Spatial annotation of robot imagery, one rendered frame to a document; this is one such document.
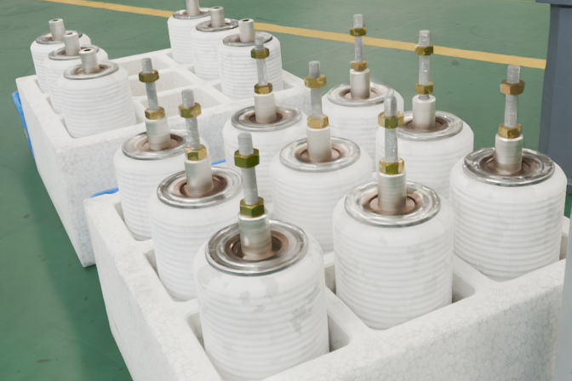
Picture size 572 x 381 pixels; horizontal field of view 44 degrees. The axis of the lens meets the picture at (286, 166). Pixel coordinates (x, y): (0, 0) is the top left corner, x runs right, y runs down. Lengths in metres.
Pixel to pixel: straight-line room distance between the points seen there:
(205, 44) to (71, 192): 0.34
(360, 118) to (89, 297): 0.43
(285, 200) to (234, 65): 0.44
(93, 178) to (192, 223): 0.42
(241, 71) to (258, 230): 0.57
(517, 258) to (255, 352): 0.24
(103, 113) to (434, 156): 0.49
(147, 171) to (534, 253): 0.35
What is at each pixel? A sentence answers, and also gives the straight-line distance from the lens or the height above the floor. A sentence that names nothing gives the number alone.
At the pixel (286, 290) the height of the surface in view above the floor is 0.24.
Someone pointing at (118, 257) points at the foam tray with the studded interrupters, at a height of 0.18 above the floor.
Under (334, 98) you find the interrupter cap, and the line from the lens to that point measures 0.80.
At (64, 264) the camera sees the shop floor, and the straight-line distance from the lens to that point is 1.06.
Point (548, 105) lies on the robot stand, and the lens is 1.13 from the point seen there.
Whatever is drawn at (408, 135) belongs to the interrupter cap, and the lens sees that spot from 0.68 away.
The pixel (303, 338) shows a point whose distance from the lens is 0.52.
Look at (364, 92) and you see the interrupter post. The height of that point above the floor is 0.26.
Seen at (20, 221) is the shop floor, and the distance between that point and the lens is 1.21.
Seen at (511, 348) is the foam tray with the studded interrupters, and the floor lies 0.14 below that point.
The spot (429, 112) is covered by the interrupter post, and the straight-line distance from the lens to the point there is 0.70.
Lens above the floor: 0.52
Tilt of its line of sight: 25 degrees down
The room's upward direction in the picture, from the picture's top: 5 degrees counter-clockwise
